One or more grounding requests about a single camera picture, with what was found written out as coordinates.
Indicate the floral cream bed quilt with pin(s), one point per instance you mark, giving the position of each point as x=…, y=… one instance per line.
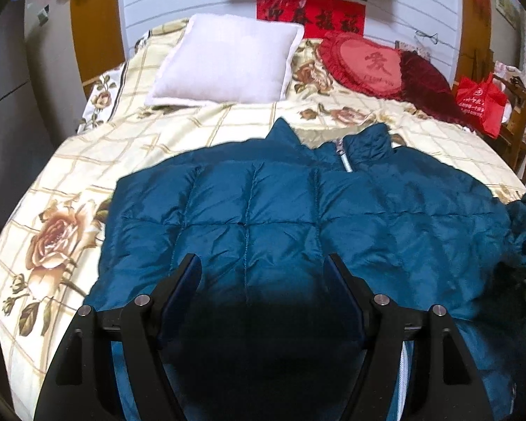
x=50, y=245

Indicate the red heart-shaped cushion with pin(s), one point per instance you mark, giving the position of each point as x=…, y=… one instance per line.
x=361, y=65

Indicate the blue puffer jacket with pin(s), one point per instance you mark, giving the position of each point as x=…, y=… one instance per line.
x=263, y=338

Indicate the red shopping bag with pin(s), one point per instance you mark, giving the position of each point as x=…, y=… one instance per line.
x=482, y=105

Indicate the white square pillow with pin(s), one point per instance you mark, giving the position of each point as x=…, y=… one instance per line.
x=227, y=59

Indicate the red calligraphy banner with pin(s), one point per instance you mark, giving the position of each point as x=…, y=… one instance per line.
x=318, y=17

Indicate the wooden chair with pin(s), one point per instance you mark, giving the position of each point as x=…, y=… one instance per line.
x=511, y=142

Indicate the dark red velvet cushion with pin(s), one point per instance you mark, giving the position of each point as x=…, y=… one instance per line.
x=427, y=89

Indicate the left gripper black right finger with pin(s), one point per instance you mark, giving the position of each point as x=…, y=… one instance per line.
x=416, y=363

